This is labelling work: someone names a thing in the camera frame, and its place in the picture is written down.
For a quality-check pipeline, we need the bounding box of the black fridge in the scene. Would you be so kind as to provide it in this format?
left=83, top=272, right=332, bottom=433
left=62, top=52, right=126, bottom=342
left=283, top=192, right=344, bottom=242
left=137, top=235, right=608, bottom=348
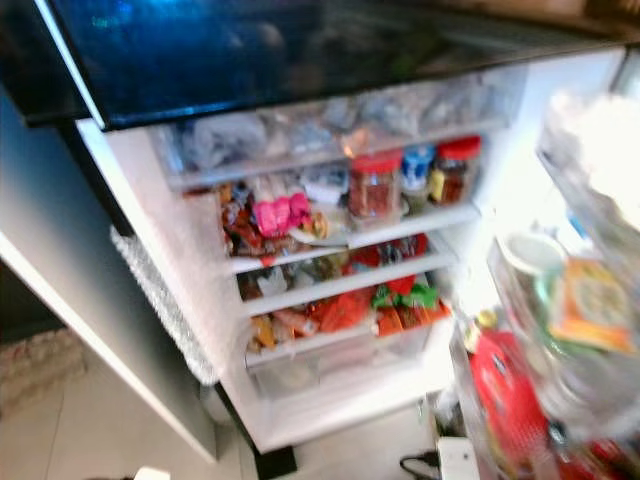
left=0, top=0, right=640, bottom=480

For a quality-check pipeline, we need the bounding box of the fridge door with racks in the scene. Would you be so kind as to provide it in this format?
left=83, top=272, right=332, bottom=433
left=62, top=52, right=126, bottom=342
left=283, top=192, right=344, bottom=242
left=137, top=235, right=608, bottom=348
left=450, top=50, right=640, bottom=480

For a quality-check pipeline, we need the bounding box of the brown woven doormat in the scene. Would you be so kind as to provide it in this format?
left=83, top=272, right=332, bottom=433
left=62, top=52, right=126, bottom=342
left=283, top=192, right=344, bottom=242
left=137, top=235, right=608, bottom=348
left=0, top=327, right=88, bottom=413

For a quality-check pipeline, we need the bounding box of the bubble wrap strip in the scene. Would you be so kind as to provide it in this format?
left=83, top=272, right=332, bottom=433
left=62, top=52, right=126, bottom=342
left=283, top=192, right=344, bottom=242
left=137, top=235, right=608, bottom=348
left=110, top=228, right=221, bottom=387

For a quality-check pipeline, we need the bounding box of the pink food packet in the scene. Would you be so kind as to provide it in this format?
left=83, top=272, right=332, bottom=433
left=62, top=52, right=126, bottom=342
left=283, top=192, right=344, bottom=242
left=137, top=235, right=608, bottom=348
left=253, top=193, right=311, bottom=238

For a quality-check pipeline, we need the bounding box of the clear chiller tray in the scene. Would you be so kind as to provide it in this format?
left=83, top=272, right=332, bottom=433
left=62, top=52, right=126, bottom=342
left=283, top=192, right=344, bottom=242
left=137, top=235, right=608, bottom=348
left=155, top=72, right=526, bottom=189

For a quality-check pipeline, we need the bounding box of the clear crisper drawer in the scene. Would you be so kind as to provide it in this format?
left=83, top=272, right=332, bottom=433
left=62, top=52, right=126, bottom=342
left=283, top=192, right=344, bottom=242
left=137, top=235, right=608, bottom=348
left=245, top=318, right=456, bottom=399

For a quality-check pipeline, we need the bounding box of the large red lid jar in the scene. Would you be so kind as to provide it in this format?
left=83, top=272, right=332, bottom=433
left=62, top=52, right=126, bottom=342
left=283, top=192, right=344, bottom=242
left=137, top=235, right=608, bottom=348
left=348, top=150, right=404, bottom=221

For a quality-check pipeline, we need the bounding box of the blue lid jar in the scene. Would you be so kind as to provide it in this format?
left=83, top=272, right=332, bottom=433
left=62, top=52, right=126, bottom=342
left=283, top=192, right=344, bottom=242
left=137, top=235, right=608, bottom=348
left=400, top=145, right=436, bottom=206

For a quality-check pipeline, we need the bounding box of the small red lid jar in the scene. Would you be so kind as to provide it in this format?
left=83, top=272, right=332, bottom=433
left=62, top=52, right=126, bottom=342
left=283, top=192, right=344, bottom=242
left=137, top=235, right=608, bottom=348
left=432, top=136, right=482, bottom=203

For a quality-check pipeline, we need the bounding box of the white power adapter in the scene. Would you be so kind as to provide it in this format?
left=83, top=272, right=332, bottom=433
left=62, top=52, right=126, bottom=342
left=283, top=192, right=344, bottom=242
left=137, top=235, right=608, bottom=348
left=437, top=437, right=480, bottom=480

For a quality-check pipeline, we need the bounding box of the red drink bottle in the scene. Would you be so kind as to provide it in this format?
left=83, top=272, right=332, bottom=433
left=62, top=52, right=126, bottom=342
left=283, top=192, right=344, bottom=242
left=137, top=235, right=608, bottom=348
left=465, top=310, right=551, bottom=466

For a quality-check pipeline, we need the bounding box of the white lidded cup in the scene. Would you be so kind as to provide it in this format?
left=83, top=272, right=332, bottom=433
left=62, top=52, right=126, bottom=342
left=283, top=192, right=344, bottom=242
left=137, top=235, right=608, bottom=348
left=498, top=231, right=568, bottom=281

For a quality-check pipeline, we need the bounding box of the orange green food packet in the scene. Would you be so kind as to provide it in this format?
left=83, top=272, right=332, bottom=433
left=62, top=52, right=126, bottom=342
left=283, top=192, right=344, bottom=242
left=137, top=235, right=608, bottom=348
left=548, top=257, right=638, bottom=353

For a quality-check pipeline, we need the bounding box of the black adapter cable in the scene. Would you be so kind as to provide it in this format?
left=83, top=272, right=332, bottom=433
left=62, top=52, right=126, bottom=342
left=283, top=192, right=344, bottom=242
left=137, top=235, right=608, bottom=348
left=399, top=451, right=441, bottom=478

